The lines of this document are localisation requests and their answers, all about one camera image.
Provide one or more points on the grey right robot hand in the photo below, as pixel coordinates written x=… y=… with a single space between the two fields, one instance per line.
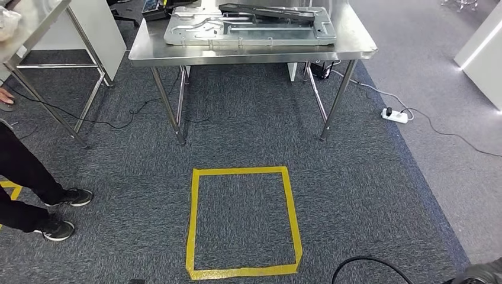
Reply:
x=486 y=274

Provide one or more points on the person's left hand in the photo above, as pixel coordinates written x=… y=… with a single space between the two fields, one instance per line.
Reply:
x=6 y=96

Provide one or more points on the black plastic plate bracket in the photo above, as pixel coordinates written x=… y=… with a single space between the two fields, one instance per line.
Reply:
x=270 y=11

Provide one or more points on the steel workbench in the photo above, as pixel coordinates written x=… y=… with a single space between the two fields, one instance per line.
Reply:
x=251 y=53

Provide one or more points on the clear plastic bag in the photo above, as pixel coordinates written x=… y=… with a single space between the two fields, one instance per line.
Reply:
x=8 y=23

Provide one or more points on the steel side table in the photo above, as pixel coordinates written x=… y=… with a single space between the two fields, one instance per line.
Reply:
x=35 y=19

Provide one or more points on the person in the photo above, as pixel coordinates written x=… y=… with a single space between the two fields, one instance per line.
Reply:
x=23 y=176

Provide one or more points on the yellow floor tape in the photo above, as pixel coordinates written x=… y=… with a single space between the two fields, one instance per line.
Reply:
x=15 y=192
x=192 y=219

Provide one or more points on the white cabinet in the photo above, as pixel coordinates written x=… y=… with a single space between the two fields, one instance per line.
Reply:
x=102 y=31

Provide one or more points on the black remote controller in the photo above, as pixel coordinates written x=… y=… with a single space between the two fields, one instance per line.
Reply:
x=155 y=11

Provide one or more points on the white power strip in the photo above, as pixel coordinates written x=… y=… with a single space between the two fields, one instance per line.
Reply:
x=395 y=115

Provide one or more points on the white box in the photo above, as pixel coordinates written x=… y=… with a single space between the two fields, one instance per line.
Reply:
x=482 y=58

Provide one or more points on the black robot foot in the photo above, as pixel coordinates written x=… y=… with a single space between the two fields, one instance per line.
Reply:
x=136 y=282

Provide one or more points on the stamped metal plate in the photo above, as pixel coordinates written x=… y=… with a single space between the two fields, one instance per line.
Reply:
x=251 y=35

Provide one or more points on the black router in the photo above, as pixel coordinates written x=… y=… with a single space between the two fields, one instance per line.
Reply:
x=322 y=70

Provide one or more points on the grey chair base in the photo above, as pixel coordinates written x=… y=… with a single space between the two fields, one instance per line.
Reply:
x=461 y=4

